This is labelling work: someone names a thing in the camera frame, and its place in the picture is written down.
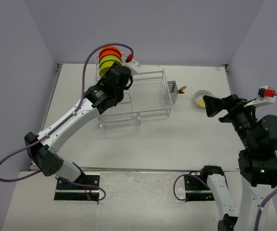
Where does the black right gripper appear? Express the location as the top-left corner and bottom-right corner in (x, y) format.
(204, 92), (261, 147)

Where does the yellow sun blue pattern bowl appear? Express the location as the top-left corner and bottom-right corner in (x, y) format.
(194, 90), (215, 108)

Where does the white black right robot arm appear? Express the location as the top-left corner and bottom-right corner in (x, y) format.
(199, 94), (277, 231)

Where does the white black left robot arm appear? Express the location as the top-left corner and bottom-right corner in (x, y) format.
(24, 64), (133, 189)

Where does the front lime green bowl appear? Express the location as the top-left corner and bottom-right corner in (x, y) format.
(99, 62), (114, 77)

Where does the lime green bowl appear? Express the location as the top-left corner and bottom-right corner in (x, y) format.
(99, 62), (114, 77)
(99, 55), (122, 69)

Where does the rear lime green bowl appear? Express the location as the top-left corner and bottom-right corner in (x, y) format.
(99, 55), (122, 69)

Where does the orange bowl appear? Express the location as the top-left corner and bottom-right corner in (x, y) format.
(99, 50), (122, 61)

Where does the red bowl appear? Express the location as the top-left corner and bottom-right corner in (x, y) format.
(99, 45), (121, 56)

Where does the gold utensil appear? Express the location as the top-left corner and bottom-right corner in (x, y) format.
(176, 86), (187, 94)

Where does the grey cutlery holder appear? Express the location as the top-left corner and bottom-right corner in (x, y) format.
(167, 81), (178, 104)

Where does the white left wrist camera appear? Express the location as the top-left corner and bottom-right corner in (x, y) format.
(124, 54), (140, 76)

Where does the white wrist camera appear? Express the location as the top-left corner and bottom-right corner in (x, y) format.
(244, 86), (276, 107)
(124, 54), (140, 76)

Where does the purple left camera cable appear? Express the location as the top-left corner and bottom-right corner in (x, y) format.
(0, 43), (134, 181)

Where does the white wire dish rack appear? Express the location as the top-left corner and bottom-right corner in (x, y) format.
(97, 53), (172, 129)

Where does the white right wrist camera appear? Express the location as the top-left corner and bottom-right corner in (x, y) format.
(244, 86), (276, 107)

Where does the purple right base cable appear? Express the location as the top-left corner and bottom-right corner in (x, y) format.
(173, 174), (210, 202)

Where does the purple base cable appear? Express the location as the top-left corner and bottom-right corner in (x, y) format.
(56, 177), (107, 201)
(173, 174), (210, 202)

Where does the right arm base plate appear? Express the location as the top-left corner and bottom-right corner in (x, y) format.
(184, 176), (214, 202)

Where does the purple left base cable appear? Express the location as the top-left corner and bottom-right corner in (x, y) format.
(56, 177), (107, 201)

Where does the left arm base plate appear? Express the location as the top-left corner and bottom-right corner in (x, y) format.
(54, 174), (100, 202)

